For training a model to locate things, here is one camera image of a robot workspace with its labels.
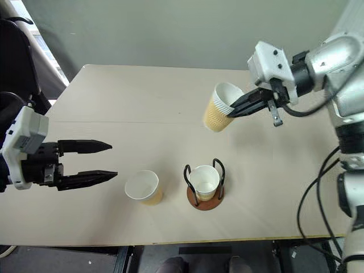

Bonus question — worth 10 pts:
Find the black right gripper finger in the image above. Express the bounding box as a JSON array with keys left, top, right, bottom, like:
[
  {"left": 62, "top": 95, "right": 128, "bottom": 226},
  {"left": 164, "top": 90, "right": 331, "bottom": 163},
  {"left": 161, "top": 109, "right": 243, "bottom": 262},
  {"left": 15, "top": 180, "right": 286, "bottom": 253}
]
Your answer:
[
  {"left": 230, "top": 88, "right": 271, "bottom": 111},
  {"left": 226, "top": 100, "right": 270, "bottom": 119}
]

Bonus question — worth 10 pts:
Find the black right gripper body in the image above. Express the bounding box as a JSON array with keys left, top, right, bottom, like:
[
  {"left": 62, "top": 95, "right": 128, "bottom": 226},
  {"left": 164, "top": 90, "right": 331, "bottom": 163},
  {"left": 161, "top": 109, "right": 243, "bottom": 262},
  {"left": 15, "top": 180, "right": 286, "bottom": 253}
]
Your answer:
[{"left": 265, "top": 77, "right": 291, "bottom": 127}]

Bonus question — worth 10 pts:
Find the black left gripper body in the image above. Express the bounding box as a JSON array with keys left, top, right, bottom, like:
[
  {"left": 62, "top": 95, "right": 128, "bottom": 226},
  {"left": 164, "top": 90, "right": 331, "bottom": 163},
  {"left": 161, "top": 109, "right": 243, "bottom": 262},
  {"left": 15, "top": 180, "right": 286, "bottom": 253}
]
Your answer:
[{"left": 21, "top": 140, "right": 65, "bottom": 188}]

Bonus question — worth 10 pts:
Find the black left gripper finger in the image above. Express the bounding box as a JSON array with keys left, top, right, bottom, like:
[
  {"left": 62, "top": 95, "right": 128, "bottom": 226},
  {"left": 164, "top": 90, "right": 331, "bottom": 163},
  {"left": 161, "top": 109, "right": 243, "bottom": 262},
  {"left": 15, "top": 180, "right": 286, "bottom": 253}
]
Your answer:
[
  {"left": 57, "top": 139, "right": 113, "bottom": 157},
  {"left": 56, "top": 169, "right": 119, "bottom": 192}
]

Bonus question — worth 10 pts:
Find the ribbed tan paper cup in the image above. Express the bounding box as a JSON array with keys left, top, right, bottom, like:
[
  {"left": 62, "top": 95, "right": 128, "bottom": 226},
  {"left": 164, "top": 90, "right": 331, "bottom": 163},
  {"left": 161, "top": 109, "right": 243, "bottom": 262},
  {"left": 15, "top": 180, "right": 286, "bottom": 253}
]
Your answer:
[
  {"left": 202, "top": 82, "right": 246, "bottom": 134},
  {"left": 188, "top": 165, "right": 221, "bottom": 203},
  {"left": 123, "top": 169, "right": 164, "bottom": 206}
]

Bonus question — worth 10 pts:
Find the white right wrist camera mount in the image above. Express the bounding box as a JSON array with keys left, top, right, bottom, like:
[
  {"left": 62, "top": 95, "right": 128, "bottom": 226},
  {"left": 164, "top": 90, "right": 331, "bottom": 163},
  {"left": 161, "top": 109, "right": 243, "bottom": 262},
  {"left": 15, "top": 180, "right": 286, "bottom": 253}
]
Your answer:
[{"left": 247, "top": 40, "right": 300, "bottom": 106}]

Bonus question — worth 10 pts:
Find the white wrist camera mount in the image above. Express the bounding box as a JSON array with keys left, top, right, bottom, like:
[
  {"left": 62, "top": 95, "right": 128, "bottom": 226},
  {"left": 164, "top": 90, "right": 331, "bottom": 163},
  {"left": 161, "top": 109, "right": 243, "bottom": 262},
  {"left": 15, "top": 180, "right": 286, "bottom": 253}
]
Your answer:
[
  {"left": 247, "top": 40, "right": 300, "bottom": 106},
  {"left": 0, "top": 106, "right": 50, "bottom": 191}
]

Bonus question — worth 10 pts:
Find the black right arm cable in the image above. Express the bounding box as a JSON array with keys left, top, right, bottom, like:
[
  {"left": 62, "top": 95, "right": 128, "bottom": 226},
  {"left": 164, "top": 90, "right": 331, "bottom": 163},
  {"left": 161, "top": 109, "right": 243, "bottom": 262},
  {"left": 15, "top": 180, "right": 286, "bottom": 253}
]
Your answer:
[{"left": 283, "top": 92, "right": 340, "bottom": 117}]

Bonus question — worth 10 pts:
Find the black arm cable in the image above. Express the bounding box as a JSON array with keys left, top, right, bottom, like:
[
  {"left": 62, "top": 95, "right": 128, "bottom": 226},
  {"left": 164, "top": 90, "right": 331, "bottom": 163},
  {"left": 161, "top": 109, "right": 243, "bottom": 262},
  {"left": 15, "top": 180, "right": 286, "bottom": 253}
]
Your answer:
[
  {"left": 283, "top": 92, "right": 340, "bottom": 117},
  {"left": 0, "top": 90, "right": 24, "bottom": 143}
]

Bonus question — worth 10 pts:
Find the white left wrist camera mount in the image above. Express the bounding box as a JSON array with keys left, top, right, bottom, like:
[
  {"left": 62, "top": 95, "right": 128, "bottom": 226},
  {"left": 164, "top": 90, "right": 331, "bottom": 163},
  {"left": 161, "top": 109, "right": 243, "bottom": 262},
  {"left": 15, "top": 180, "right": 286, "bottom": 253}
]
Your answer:
[{"left": 0, "top": 106, "right": 50, "bottom": 191}]

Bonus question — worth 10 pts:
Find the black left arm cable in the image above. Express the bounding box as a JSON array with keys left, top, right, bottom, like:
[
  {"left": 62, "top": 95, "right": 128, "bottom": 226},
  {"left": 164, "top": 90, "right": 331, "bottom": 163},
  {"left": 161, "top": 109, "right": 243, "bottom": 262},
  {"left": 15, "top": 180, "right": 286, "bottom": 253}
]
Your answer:
[{"left": 0, "top": 90, "right": 24, "bottom": 143}]

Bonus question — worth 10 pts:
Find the black wire cup holder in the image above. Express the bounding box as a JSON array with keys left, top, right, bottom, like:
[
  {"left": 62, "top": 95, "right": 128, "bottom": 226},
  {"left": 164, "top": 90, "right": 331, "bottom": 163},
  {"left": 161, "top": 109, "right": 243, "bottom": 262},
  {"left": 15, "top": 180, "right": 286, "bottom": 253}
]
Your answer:
[{"left": 183, "top": 158, "right": 226, "bottom": 212}]

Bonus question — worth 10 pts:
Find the long black hanging cable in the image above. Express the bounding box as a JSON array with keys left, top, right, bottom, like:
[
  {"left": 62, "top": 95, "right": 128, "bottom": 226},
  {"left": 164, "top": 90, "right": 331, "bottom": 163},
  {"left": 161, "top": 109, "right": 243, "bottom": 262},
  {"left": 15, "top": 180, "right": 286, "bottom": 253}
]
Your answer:
[{"left": 296, "top": 146, "right": 346, "bottom": 264}]

